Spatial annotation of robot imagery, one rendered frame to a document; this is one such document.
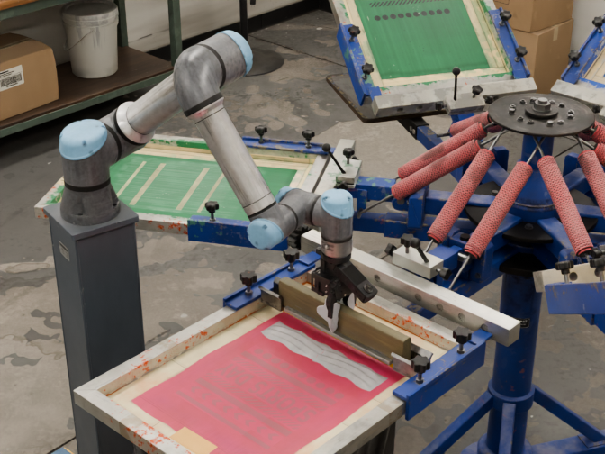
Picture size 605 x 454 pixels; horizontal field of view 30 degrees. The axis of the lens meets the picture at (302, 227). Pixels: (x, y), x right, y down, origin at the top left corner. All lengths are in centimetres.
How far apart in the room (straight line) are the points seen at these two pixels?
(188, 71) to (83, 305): 74
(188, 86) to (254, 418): 76
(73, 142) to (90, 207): 17
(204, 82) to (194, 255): 262
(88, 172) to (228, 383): 63
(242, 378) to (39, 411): 167
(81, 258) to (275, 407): 65
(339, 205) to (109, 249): 65
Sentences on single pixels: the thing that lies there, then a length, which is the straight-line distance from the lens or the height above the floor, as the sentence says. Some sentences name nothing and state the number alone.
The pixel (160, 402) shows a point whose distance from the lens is 265.
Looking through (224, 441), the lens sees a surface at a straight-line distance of 253.
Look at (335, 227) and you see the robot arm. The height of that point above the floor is 129.
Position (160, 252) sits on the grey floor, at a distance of 515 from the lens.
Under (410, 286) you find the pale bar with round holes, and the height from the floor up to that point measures 104.
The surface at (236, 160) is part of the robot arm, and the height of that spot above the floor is 147.
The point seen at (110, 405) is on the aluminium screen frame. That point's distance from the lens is 260.
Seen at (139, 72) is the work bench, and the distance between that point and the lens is 655.
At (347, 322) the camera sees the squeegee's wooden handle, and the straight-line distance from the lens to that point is 275.
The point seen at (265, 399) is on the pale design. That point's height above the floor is 96.
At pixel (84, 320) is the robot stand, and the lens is 299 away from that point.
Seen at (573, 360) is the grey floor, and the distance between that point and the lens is 453.
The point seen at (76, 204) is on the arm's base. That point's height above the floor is 125.
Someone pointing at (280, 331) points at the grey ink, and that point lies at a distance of 285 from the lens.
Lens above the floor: 256
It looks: 29 degrees down
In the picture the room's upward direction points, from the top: straight up
